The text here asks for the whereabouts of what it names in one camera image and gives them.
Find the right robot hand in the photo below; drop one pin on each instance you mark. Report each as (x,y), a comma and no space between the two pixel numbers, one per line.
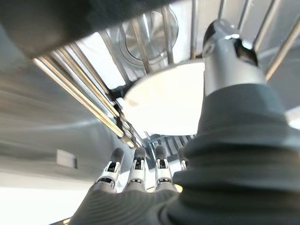
(211,175)

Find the cream round plate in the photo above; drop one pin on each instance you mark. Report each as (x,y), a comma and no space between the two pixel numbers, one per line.
(164,100)

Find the stainless steel sink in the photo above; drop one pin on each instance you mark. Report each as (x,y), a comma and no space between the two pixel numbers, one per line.
(47,117)

